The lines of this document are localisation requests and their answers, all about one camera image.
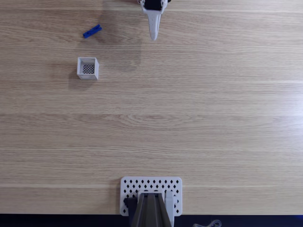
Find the small white lattice crate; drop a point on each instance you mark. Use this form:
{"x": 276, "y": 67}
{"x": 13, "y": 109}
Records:
{"x": 87, "y": 68}

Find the black stand bracket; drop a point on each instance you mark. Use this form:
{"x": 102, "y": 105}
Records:
{"x": 129, "y": 204}

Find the white perforated stand base plate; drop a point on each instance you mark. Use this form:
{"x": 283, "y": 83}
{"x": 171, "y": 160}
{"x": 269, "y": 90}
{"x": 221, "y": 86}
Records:
{"x": 151, "y": 183}

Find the blue peg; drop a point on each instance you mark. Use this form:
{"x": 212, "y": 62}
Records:
{"x": 92, "y": 31}

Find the white stand bracket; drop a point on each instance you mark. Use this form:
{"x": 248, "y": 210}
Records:
{"x": 169, "y": 203}

